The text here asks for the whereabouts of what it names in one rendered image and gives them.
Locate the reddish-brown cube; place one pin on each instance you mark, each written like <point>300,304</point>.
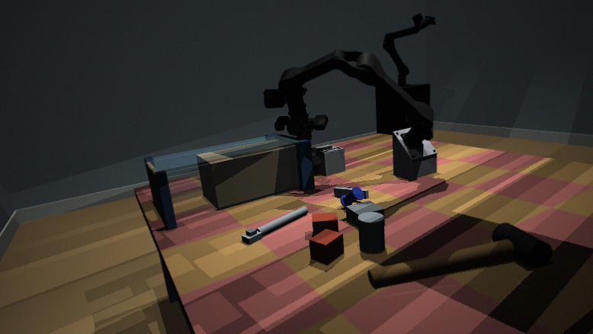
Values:
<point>326,246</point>
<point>324,221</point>

